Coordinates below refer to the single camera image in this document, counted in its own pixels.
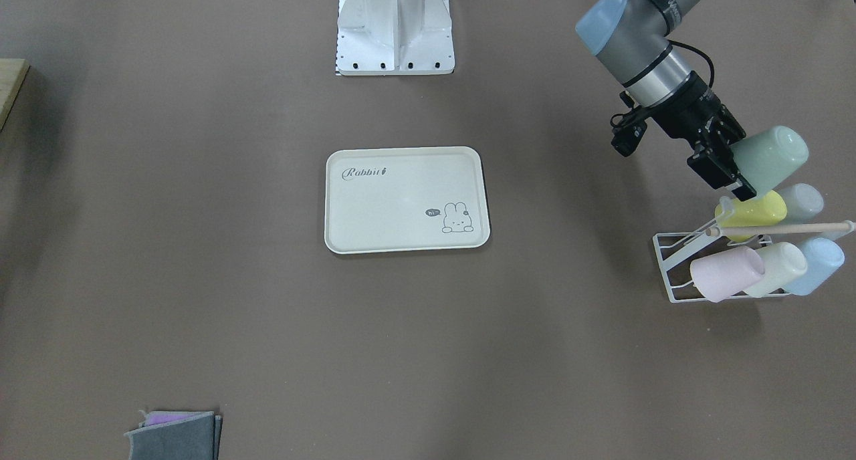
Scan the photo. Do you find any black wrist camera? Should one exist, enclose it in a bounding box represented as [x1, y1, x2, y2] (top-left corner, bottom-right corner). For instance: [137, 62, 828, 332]
[609, 91, 650, 156]

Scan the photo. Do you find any cream plastic cup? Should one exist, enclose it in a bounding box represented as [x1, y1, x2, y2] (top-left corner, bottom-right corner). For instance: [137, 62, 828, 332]
[743, 243, 808, 298]

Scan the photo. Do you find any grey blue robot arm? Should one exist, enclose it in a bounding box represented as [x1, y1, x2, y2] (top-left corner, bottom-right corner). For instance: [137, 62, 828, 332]
[575, 0, 758, 201]

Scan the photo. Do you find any white wire cup rack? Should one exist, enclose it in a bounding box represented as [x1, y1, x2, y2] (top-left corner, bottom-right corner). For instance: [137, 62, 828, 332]
[651, 196, 854, 304]

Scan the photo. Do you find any yellow plastic cup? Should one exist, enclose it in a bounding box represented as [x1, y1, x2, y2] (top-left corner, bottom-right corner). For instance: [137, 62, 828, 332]
[714, 190, 788, 228]

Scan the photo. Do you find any pink plastic cup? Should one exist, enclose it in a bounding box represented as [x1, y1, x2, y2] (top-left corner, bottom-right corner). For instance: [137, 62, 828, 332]
[689, 246, 765, 302]

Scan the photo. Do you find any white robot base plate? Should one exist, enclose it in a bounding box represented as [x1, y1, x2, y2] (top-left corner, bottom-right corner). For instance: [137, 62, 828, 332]
[334, 0, 455, 76]

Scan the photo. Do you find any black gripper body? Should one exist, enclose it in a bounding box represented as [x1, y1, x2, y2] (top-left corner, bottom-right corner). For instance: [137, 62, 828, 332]
[651, 71, 730, 152]

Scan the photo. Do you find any folded grey cloth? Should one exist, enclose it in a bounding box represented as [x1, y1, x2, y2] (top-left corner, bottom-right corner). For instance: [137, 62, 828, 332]
[125, 411, 222, 459]

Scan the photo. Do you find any light blue plastic cup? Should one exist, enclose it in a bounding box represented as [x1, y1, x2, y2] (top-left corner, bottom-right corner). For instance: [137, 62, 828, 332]
[782, 237, 846, 296]

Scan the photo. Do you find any grey blue plastic cup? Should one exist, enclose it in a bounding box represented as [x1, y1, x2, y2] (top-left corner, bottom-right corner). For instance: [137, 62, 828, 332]
[778, 183, 825, 225]

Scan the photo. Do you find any green plastic cup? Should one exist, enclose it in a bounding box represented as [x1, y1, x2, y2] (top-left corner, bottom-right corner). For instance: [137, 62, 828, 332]
[730, 126, 810, 196]

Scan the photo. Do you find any cream rabbit print tray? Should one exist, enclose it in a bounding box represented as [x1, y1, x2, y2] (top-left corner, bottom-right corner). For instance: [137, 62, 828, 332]
[324, 146, 490, 255]

